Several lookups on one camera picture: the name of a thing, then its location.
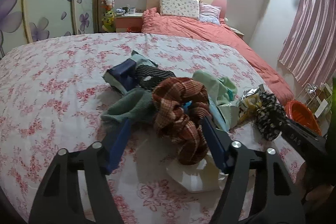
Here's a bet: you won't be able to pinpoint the yellow snack wrapper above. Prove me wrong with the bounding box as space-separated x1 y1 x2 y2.
238 84 265 124

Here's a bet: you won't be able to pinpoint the blue Vinda tissue pack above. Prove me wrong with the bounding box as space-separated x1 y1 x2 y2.
182 101 192 113

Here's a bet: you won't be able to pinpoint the white paper trash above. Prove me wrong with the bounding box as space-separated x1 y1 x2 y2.
166 151 228 193

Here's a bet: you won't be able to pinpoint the orange trash basket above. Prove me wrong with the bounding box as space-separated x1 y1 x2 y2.
285 100 322 136

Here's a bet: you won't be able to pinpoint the dark green towel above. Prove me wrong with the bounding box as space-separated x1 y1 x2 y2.
101 88 156 125

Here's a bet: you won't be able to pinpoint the brown plaid cloth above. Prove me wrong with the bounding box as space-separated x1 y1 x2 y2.
152 77 211 165

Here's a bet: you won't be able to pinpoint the black white dotted cloth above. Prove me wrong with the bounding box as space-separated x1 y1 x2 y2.
255 92 287 141

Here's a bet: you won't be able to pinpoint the light green cloth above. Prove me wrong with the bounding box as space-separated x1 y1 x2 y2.
193 70 238 106

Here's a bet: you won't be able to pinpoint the navy and teal folded cloth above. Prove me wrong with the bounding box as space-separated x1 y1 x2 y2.
103 51 158 95

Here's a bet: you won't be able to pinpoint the black striped cloth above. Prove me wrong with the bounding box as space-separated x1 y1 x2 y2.
135 65 176 91

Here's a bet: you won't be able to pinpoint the pink striped curtain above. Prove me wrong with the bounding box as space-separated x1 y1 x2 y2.
278 0 335 86

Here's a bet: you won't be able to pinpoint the pink nightstand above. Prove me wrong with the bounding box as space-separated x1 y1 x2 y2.
115 12 143 33

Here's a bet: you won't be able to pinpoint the right side nightstand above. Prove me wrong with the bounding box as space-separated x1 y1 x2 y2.
230 27 244 39

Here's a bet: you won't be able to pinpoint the salmon pink duvet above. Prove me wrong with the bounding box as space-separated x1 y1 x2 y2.
142 7 294 106

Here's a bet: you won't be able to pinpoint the striped pink pillow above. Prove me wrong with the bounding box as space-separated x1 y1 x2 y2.
199 2 222 25

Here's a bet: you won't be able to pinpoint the hanging plush toys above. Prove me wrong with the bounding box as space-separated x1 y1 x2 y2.
101 0 116 32

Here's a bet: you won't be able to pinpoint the floral white pillow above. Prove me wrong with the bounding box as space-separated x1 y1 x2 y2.
159 0 200 20

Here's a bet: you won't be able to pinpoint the white wire shelf rack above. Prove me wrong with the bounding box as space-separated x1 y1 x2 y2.
303 83 333 119

